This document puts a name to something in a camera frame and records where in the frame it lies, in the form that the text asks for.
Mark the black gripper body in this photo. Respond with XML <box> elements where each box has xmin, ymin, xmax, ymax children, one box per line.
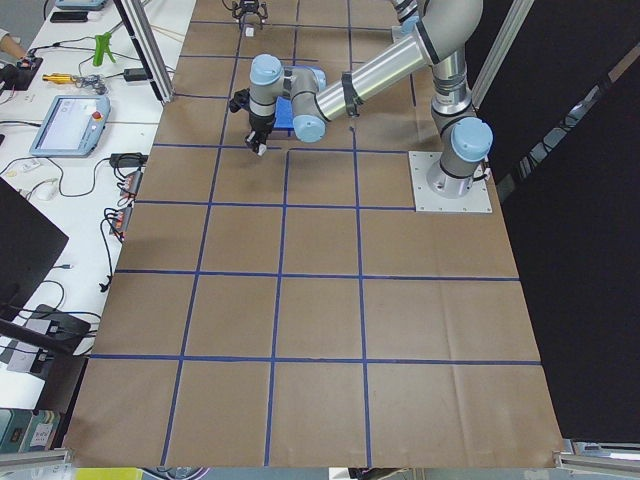
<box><xmin>245</xmin><ymin>112</ymin><xmax>276</xmax><ymax>148</ymax></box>
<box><xmin>231</xmin><ymin>0</ymin><xmax>268</xmax><ymax>20</ymax></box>

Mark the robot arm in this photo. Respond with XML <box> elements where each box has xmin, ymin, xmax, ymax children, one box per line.
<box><xmin>228</xmin><ymin>0</ymin><xmax>493</xmax><ymax>199</ymax></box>

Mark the blue plastic tray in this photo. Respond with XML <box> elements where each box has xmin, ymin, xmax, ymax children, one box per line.
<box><xmin>274</xmin><ymin>65</ymin><xmax>327</xmax><ymax>138</ymax></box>

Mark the black power adapter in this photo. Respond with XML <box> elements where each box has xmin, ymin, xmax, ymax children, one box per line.
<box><xmin>122</xmin><ymin>68</ymin><xmax>149</xmax><ymax>82</ymax></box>

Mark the teach pendant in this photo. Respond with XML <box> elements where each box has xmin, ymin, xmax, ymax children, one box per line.
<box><xmin>29</xmin><ymin>95</ymin><xmax>111</xmax><ymax>157</ymax></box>

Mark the yellow tool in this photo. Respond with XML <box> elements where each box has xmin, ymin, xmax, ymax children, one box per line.
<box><xmin>42</xmin><ymin>73</ymin><xmax>76</xmax><ymax>85</ymax></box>

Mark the white computer mouse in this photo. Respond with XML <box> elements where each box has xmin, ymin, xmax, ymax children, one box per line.
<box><xmin>35</xmin><ymin>183</ymin><xmax>58</xmax><ymax>201</ymax></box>

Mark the black monitor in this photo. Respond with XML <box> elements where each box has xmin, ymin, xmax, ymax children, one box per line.
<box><xmin>0</xmin><ymin>180</ymin><xmax>69</xmax><ymax>321</ymax></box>

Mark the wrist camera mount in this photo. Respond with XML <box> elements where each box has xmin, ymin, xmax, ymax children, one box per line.
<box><xmin>228</xmin><ymin>88</ymin><xmax>251</xmax><ymax>113</ymax></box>

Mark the aluminium frame post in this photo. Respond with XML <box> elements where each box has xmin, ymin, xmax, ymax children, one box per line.
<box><xmin>114</xmin><ymin>0</ymin><xmax>174</xmax><ymax>105</ymax></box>

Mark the green handled reacher grabber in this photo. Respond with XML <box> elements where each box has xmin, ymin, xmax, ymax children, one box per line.
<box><xmin>92</xmin><ymin>32</ymin><xmax>116</xmax><ymax>67</ymax></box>

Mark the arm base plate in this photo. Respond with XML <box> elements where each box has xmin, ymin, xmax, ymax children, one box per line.
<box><xmin>408</xmin><ymin>151</ymin><xmax>492</xmax><ymax>214</ymax></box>

